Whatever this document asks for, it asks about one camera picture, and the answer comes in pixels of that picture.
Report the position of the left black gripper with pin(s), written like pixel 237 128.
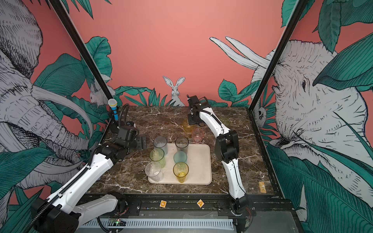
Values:
pixel 141 144

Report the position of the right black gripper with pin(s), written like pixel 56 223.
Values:
pixel 190 120

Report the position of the amber short glass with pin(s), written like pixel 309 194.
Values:
pixel 187 127

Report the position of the pink short glass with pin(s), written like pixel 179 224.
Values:
pixel 198 135

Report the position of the grey-blue translucent glass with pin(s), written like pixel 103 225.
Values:
pixel 161 142

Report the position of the light green translucent glass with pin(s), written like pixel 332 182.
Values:
pixel 158 155

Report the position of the dark smoky tall glass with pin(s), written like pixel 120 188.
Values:
pixel 182 144

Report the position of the clear tall glass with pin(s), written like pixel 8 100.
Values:
pixel 154 171

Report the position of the beige rectangular tray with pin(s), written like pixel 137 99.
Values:
pixel 198 161

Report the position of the teal frosted glass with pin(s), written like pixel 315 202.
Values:
pixel 180 156

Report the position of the yellow tall glass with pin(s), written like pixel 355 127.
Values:
pixel 181 170

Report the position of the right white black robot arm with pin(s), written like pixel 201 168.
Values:
pixel 227 151

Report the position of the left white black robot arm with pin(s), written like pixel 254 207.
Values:
pixel 60 212

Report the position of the toy microphone on black stand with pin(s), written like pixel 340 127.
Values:
pixel 114 108

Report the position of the orange square tag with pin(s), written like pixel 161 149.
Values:
pixel 163 204

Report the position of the white ventilated strip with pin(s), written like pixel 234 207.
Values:
pixel 221 224

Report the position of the orange diamond tag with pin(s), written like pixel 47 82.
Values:
pixel 200 203

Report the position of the small tan block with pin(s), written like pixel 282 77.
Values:
pixel 262 187

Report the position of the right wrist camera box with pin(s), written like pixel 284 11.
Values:
pixel 195 103

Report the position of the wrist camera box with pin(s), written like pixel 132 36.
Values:
pixel 195 103
pixel 126 136

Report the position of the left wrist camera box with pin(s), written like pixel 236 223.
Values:
pixel 126 136

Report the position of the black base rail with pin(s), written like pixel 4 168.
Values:
pixel 219 203

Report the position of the right black frame post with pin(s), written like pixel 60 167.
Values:
pixel 297 12

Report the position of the black frame post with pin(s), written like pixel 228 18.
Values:
pixel 297 12
pixel 61 12

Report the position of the left black frame post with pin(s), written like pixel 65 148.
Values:
pixel 61 12

